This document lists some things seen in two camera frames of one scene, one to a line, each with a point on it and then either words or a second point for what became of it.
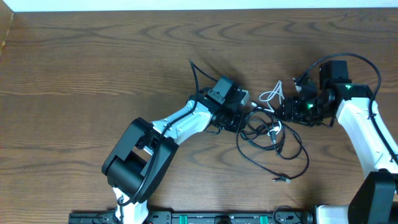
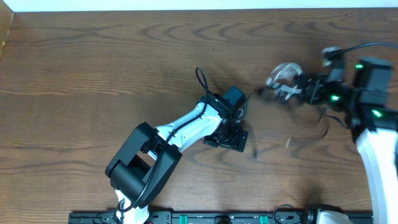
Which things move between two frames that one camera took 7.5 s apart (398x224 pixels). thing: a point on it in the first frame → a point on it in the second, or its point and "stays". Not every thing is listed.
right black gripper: (291, 113) → (310, 95)
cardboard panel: (6, 18) stays
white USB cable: (265, 96) → (283, 78)
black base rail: (189, 218) stays
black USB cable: (277, 146) → (328, 122)
